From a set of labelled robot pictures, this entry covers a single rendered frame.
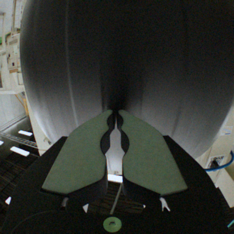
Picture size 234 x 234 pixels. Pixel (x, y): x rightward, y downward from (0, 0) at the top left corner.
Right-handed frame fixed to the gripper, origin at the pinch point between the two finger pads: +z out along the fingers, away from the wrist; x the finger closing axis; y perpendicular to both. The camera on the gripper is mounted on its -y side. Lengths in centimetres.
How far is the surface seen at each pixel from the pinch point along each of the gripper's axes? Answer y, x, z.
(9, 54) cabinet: -2, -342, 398
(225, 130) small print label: 16.8, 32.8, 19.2
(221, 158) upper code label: 27.5, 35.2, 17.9
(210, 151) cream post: 23.8, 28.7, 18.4
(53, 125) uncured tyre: 2.5, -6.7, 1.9
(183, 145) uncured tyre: 5.7, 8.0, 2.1
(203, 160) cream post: 27.4, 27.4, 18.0
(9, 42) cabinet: -41, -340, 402
